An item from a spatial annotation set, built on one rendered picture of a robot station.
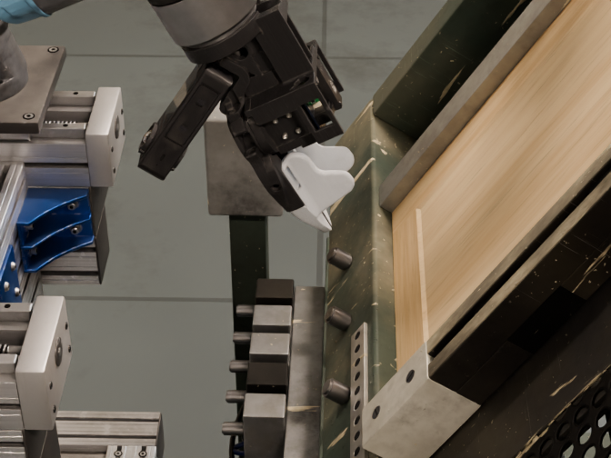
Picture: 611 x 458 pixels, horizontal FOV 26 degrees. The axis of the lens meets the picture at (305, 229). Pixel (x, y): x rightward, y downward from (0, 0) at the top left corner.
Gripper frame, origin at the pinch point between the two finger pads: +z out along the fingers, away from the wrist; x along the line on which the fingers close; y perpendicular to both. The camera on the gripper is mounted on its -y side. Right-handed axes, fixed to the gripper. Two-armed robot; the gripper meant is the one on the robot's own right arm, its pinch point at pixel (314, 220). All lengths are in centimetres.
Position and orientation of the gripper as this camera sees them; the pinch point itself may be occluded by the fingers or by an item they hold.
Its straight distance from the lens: 113.1
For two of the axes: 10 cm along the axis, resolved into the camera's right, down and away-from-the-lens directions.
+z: 4.6, 7.2, 5.1
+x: 0.2, -5.9, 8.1
